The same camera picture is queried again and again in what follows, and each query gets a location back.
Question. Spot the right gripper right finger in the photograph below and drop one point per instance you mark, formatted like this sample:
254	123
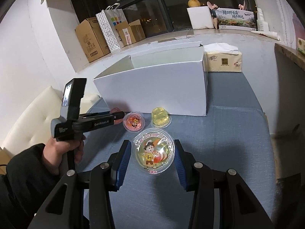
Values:
184	163

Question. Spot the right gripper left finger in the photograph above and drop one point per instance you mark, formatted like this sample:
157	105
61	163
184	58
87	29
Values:
119	162

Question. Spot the pink jelly cup with lid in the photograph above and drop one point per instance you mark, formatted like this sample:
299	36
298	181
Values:
134	122

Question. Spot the clear yellow jelly cup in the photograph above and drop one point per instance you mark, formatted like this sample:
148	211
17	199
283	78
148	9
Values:
160	118

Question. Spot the black sleeve forearm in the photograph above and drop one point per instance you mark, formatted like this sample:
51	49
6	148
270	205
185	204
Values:
26	184

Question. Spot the person's left hand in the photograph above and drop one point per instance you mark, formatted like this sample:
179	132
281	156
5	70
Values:
54	150

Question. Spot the cream leather sofa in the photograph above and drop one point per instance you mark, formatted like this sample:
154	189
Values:
34	125

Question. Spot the pink jelly cup left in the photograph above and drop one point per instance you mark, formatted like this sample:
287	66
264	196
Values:
119	115

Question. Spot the large cardboard box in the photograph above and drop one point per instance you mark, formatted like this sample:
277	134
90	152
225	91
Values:
91	39

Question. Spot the white storage box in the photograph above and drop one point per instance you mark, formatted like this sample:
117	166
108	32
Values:
174	79

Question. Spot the small open cardboard box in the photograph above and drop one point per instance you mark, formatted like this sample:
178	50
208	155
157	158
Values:
130	33

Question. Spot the tissue pack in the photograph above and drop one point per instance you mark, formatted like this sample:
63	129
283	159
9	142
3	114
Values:
223	57

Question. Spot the white patterned paper bag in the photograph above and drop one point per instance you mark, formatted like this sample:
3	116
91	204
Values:
108	19

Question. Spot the white foam box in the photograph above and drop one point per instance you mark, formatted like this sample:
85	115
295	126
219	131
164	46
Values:
200	18

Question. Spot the printed landscape carton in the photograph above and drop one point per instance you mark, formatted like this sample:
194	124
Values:
235	19

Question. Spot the wooden side shelf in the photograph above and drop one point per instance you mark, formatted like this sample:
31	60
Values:
294	55

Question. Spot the white plastic bottle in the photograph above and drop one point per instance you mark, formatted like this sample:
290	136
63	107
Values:
261	23

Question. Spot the yellow pomelo fruit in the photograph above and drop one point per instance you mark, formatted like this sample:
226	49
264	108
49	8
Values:
194	3

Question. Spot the cream green small box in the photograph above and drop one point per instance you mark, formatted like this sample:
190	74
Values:
301	45

